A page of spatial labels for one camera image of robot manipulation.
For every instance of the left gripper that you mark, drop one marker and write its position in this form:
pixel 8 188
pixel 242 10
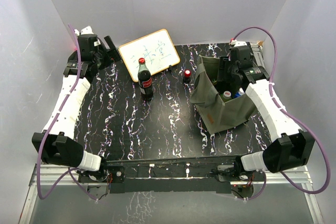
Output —
pixel 111 56

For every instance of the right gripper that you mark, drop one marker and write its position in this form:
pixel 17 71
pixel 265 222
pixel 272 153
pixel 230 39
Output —
pixel 224 62

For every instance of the green canvas bag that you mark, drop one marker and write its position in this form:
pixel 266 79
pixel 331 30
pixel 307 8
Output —
pixel 218 115

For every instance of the coca-cola glass bottle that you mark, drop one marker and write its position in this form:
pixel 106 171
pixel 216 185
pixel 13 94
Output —
pixel 145 80

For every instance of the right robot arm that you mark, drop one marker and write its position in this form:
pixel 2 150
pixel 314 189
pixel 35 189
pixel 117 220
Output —
pixel 290 145

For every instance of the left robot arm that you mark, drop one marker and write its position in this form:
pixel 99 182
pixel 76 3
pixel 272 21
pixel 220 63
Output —
pixel 56 142

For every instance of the blue bottle white cap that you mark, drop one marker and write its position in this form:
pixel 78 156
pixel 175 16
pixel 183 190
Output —
pixel 239 93

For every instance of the white cap green tea bottle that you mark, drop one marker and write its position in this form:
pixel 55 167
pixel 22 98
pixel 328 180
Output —
pixel 226 96

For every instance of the red emergency stop button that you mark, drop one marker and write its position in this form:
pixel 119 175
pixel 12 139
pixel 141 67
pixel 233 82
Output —
pixel 187 76

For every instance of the yellow framed whiteboard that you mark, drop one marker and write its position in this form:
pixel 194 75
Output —
pixel 156 48

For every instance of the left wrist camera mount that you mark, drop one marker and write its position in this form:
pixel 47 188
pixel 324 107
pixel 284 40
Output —
pixel 87 31

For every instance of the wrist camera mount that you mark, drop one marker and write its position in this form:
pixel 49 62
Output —
pixel 236 43
pixel 87 31

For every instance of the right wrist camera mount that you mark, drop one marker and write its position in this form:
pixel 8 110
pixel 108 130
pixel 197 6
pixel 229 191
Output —
pixel 236 43

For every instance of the black front table rail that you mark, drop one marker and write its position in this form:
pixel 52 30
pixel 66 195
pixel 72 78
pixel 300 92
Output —
pixel 214 173

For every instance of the aluminium frame rail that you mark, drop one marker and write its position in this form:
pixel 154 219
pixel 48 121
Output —
pixel 281 199

